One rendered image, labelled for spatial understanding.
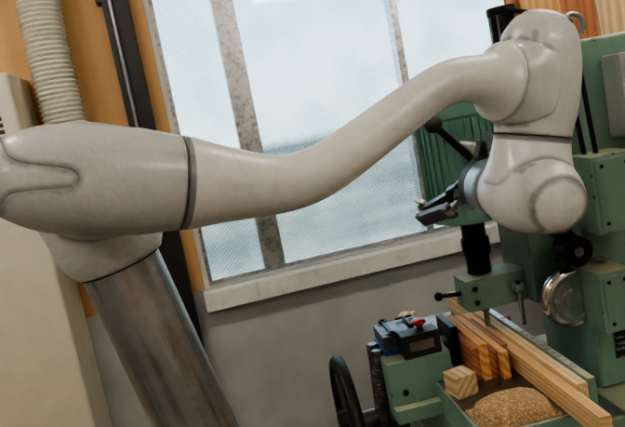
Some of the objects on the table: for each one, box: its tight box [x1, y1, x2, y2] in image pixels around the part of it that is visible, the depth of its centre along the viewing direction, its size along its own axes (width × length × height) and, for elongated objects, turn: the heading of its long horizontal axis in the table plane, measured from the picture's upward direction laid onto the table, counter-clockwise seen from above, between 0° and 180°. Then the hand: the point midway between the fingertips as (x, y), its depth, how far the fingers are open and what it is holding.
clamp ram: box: [435, 314, 463, 367], centre depth 131 cm, size 9×8×9 cm
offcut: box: [443, 365, 479, 400], centre depth 118 cm, size 4×4×4 cm
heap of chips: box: [465, 387, 563, 427], centre depth 108 cm, size 9×14×4 cm, turn 154°
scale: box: [489, 308, 578, 367], centre depth 133 cm, size 50×1×1 cm, turn 64°
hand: (443, 175), depth 116 cm, fingers open, 13 cm apart
